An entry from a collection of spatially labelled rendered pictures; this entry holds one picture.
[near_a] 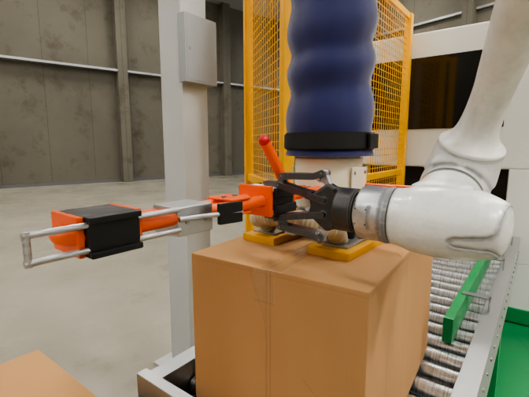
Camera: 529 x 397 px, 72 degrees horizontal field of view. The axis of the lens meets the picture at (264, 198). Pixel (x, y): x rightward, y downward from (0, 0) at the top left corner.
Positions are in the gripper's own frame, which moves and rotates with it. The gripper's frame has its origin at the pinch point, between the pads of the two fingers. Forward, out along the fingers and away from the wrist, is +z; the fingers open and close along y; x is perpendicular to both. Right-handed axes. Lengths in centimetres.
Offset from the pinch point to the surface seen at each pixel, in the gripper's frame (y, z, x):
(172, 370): 49, 28, -2
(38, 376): 54, 62, -22
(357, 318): 17.3, -22.3, -3.5
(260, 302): 19.8, -3.0, -4.6
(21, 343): 111, 194, 15
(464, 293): 43, -26, 88
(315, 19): -37.5, -1.4, 15.5
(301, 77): -25.7, 1.8, 15.8
